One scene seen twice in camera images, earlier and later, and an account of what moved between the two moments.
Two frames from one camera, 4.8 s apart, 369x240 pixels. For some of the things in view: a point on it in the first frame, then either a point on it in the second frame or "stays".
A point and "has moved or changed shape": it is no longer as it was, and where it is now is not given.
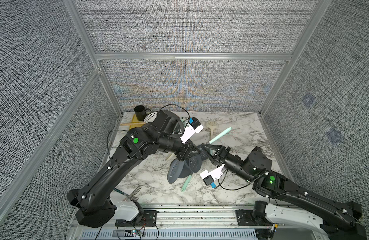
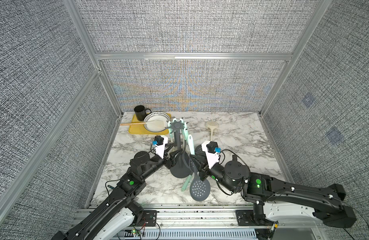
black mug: (140, 111) stays
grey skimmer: (195, 163) has moved or changed shape
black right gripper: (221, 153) -> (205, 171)
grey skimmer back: (203, 155) -> (200, 189)
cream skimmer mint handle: (186, 183) stays
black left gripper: (185, 153) -> (167, 162)
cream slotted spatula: (211, 124) stays
